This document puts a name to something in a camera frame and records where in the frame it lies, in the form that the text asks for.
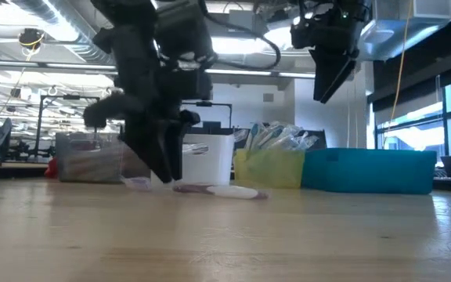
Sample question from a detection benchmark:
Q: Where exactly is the small red bin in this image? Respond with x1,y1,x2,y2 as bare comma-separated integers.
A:
44,156,59,179

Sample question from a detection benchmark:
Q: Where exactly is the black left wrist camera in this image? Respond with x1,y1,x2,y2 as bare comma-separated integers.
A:
153,0,218,70

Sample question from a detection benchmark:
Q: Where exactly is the yellow plastic bin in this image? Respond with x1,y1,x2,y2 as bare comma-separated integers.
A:
233,147,306,190

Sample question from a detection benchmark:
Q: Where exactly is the black framed window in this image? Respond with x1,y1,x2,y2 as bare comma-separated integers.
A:
373,74,451,164

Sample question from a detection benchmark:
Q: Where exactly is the white plastic bin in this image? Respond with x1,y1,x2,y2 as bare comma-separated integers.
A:
149,134,236,187

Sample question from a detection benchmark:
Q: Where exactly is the teal plastic bin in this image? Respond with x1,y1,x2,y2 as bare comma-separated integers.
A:
301,147,438,196

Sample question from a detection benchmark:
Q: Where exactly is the silver rectangular air duct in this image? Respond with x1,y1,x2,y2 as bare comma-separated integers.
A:
358,0,451,62

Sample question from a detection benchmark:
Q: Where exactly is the grey translucent bin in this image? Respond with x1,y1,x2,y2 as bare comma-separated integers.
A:
56,132,150,184

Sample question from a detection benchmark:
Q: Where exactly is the grey ceiling box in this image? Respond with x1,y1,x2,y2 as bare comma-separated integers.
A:
227,9,256,34

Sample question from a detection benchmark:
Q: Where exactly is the black ceiling fixture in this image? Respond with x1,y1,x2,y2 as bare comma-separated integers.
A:
16,27,47,51

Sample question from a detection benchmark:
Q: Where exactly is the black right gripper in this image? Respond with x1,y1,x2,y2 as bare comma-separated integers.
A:
290,0,371,105

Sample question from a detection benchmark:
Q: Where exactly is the purple toothbrush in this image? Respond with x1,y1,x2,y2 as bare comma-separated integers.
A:
122,175,269,201

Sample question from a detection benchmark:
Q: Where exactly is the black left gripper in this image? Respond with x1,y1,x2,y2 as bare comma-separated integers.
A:
82,15,215,185

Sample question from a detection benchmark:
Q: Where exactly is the long ceiling light strip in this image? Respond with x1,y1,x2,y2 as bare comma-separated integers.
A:
0,58,316,79

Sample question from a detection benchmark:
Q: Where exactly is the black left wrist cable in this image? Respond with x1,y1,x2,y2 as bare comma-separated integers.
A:
197,0,282,72

